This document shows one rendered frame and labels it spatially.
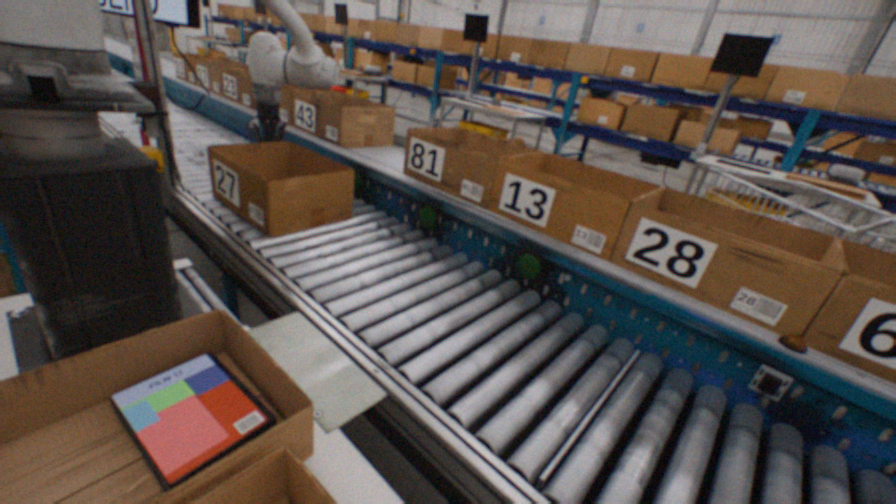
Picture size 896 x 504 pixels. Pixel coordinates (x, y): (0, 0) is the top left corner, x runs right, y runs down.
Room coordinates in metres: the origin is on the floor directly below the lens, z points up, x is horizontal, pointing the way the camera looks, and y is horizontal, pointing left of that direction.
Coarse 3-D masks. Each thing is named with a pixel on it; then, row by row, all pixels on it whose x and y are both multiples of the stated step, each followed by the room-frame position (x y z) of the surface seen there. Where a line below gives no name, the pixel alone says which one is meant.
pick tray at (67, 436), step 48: (144, 336) 0.44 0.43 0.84; (192, 336) 0.49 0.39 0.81; (240, 336) 0.49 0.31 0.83; (0, 384) 0.32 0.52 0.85; (48, 384) 0.36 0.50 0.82; (96, 384) 0.39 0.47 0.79; (288, 384) 0.40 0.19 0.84; (0, 432) 0.31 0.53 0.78; (48, 432) 0.33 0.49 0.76; (96, 432) 0.34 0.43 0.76; (288, 432) 0.34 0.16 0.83; (0, 480) 0.27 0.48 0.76; (48, 480) 0.27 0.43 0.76; (96, 480) 0.28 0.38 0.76; (144, 480) 0.29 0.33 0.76; (192, 480) 0.25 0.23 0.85
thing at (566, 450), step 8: (632, 360) 0.72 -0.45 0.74; (624, 368) 0.68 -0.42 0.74; (624, 376) 0.70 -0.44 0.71; (616, 384) 0.65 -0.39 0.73; (608, 392) 0.60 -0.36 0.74; (600, 400) 0.58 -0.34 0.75; (600, 408) 0.59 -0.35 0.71; (592, 416) 0.54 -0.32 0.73; (584, 424) 0.51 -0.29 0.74; (576, 432) 0.49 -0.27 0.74; (584, 432) 0.53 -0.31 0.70; (568, 440) 0.47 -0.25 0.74; (576, 440) 0.50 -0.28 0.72; (568, 448) 0.46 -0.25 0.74; (560, 456) 0.44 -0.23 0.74; (552, 464) 0.42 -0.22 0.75; (560, 464) 0.45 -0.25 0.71; (544, 472) 0.40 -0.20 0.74; (552, 472) 0.42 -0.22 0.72; (544, 480) 0.40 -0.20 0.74; (536, 488) 0.39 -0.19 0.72
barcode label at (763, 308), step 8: (744, 288) 0.74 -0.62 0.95; (736, 296) 0.75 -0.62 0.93; (744, 296) 0.74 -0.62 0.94; (752, 296) 0.73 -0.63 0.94; (760, 296) 0.73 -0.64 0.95; (736, 304) 0.74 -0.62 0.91; (744, 304) 0.74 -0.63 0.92; (752, 304) 0.73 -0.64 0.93; (760, 304) 0.72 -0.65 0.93; (768, 304) 0.71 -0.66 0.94; (776, 304) 0.71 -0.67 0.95; (744, 312) 0.73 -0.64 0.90; (752, 312) 0.72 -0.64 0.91; (760, 312) 0.72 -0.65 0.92; (768, 312) 0.71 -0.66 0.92; (776, 312) 0.70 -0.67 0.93; (768, 320) 0.71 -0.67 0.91; (776, 320) 0.70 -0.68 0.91
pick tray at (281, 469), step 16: (288, 448) 0.30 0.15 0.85; (256, 464) 0.28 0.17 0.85; (272, 464) 0.29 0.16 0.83; (288, 464) 0.30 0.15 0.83; (304, 464) 0.29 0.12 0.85; (240, 480) 0.26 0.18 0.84; (256, 480) 0.28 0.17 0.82; (272, 480) 0.29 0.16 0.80; (288, 480) 0.30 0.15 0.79; (304, 480) 0.28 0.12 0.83; (208, 496) 0.24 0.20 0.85; (224, 496) 0.25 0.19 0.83; (240, 496) 0.26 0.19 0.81; (256, 496) 0.27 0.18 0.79; (272, 496) 0.29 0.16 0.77; (288, 496) 0.30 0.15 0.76; (304, 496) 0.28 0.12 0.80; (320, 496) 0.26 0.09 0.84
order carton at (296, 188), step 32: (224, 160) 1.15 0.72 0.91; (256, 160) 1.35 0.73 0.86; (288, 160) 1.45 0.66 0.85; (320, 160) 1.34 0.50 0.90; (256, 192) 1.04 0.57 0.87; (288, 192) 1.04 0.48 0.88; (320, 192) 1.13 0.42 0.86; (352, 192) 1.23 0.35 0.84; (256, 224) 1.05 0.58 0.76; (288, 224) 1.04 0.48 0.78; (320, 224) 1.13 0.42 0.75
